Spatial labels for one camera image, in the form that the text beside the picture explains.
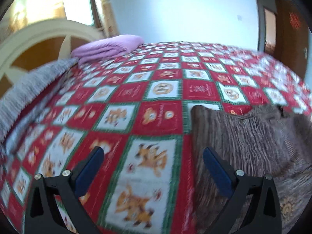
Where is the brown striped knit sweater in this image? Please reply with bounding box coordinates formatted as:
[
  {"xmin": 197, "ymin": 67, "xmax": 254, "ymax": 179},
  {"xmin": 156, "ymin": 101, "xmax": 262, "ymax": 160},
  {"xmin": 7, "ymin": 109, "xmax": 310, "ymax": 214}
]
[{"xmin": 191, "ymin": 105, "xmax": 311, "ymax": 233}]

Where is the grey striped pillow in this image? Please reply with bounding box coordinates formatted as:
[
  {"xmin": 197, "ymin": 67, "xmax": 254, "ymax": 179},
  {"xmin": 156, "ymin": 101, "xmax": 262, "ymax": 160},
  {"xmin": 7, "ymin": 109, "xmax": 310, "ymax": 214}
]
[{"xmin": 1, "ymin": 58, "xmax": 78, "ymax": 142}]

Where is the red patchwork cartoon bedspread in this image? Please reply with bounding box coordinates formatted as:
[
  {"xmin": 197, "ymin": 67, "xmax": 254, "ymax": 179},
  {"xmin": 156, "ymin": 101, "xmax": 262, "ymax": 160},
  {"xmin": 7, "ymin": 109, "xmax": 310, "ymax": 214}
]
[{"xmin": 1, "ymin": 42, "xmax": 311, "ymax": 233}]

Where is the cream wooden headboard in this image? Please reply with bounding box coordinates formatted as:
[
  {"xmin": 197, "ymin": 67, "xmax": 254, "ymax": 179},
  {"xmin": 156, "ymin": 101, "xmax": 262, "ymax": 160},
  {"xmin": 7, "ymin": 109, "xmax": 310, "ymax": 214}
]
[{"xmin": 1, "ymin": 19, "xmax": 104, "ymax": 96}]

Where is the brown wooden door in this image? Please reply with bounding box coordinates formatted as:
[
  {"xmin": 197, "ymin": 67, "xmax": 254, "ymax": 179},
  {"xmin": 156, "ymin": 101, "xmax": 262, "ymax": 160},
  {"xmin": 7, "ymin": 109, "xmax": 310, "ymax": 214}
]
[{"xmin": 256, "ymin": 0, "xmax": 310, "ymax": 79}]

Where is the folded pink quilt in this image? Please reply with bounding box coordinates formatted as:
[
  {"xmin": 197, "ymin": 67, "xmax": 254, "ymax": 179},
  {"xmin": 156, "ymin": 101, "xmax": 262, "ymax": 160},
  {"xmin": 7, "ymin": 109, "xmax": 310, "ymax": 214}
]
[{"xmin": 71, "ymin": 34, "xmax": 144, "ymax": 65}]

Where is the floral beige curtain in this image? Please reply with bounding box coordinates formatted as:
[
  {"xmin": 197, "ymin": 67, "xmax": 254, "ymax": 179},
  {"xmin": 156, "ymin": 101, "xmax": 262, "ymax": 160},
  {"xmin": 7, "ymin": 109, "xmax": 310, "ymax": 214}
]
[{"xmin": 101, "ymin": 0, "xmax": 120, "ymax": 37}]

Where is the red double happiness decoration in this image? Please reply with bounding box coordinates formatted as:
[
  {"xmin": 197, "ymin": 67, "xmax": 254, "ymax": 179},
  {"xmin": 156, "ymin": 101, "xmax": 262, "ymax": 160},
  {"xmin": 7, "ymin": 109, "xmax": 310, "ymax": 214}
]
[{"xmin": 289, "ymin": 12, "xmax": 302, "ymax": 30}]

